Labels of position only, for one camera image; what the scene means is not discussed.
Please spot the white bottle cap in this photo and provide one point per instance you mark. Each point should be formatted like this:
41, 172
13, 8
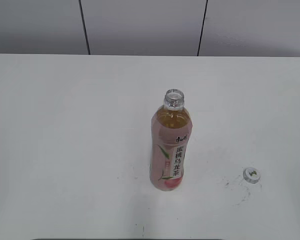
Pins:
251, 175

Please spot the pink peach oolong tea bottle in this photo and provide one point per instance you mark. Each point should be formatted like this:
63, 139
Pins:
171, 128

